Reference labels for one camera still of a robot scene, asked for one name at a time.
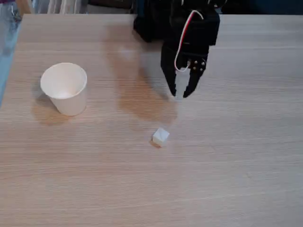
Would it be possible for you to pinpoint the wooden furniture leg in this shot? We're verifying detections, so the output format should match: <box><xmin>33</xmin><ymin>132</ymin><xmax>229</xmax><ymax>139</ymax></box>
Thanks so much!
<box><xmin>16</xmin><ymin>0</ymin><xmax>33</xmax><ymax>15</ymax></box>

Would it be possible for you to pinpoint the small white block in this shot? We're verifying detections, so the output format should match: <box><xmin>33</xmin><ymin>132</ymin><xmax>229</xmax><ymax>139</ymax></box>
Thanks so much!
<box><xmin>151</xmin><ymin>127</ymin><xmax>170</xmax><ymax>148</ymax></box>

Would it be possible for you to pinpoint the red white gripper cable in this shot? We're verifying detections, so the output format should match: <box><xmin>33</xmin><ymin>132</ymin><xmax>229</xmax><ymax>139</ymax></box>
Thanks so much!
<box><xmin>174</xmin><ymin>9</ymin><xmax>205</xmax><ymax>72</ymax></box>

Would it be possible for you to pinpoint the white hanging cloth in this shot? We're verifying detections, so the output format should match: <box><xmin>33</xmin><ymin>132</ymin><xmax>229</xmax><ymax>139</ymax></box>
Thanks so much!
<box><xmin>35</xmin><ymin>0</ymin><xmax>88</xmax><ymax>14</ymax></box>

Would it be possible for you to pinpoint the white paper cup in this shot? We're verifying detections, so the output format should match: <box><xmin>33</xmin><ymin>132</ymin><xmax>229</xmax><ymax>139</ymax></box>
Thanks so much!
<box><xmin>39</xmin><ymin>62</ymin><xmax>88</xmax><ymax>117</ymax></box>

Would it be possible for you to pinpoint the blue denim cloth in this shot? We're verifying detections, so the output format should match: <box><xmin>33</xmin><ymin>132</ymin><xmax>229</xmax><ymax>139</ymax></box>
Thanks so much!
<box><xmin>0</xmin><ymin>0</ymin><xmax>24</xmax><ymax>59</ymax></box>

